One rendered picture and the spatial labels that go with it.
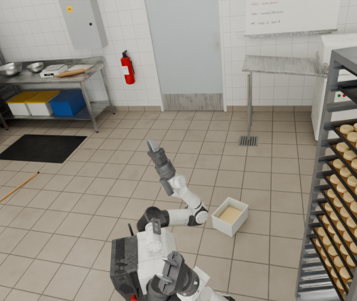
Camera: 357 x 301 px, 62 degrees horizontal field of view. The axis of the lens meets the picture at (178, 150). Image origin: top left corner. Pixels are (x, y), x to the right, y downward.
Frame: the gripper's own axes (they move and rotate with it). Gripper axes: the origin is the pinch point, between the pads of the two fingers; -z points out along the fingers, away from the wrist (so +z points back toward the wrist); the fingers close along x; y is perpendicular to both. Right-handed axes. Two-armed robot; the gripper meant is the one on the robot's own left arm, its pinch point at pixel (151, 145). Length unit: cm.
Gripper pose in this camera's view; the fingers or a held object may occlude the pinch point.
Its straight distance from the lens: 148.2
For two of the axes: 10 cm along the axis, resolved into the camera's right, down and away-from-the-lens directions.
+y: -7.4, 5.4, -4.0
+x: 4.9, 0.4, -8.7
